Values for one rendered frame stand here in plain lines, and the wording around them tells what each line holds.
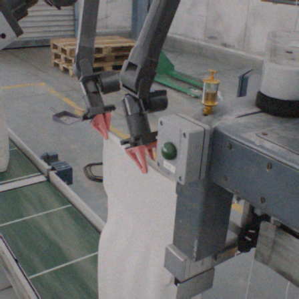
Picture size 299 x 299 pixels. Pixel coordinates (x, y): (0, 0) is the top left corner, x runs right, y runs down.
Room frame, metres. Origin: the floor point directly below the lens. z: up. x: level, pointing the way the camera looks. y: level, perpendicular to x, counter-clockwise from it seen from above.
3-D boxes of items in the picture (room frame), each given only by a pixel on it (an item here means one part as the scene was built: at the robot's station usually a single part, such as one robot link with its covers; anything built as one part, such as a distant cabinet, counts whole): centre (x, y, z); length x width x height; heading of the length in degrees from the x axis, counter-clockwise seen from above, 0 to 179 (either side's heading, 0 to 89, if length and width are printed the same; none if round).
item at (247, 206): (0.74, -0.22, 1.08); 0.03 x 0.01 x 0.13; 126
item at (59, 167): (2.35, 0.60, 0.35); 0.30 x 0.15 x 0.15; 36
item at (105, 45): (6.60, 0.91, 0.36); 1.20 x 0.82 x 0.14; 122
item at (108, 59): (6.64, 0.90, 0.22); 1.21 x 0.84 x 0.14; 126
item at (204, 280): (0.65, -0.09, 0.98); 0.09 x 0.05 x 0.05; 126
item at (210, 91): (0.66, -0.10, 1.37); 0.03 x 0.02 x 0.03; 36
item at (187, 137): (0.61, -0.05, 1.29); 0.08 x 0.05 x 0.09; 36
